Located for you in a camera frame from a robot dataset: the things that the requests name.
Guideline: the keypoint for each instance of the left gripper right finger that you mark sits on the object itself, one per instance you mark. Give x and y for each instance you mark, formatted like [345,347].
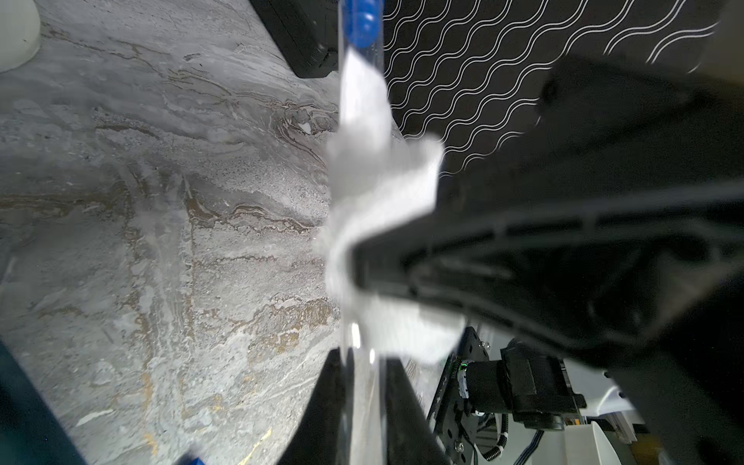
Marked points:
[409,439]

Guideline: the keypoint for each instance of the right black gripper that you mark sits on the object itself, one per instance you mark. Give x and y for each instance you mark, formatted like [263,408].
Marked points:
[612,229]

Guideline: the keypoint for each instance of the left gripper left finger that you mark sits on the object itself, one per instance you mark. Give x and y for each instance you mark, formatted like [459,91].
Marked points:
[324,434]

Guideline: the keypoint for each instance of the white wipe cloth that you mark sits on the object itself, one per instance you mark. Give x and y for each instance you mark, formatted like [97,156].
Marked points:
[399,184]

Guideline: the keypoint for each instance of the teal plastic tray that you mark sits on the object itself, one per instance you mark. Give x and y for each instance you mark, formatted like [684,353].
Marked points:
[30,433]

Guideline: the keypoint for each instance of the black plastic case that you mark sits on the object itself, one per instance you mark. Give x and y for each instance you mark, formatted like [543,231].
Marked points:
[306,33]

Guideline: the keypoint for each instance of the white tape roll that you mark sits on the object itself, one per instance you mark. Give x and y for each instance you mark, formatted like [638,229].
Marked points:
[20,30]

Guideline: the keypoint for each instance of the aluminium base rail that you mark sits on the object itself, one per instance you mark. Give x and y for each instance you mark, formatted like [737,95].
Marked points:
[478,398]

